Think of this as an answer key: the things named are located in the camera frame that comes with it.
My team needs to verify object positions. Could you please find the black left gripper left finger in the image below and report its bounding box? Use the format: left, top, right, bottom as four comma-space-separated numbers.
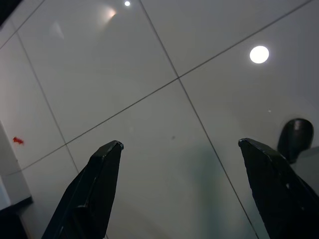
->
41, 140, 125, 239

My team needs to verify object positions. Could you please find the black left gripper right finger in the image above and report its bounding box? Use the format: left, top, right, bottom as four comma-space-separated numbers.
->
238, 137, 319, 239

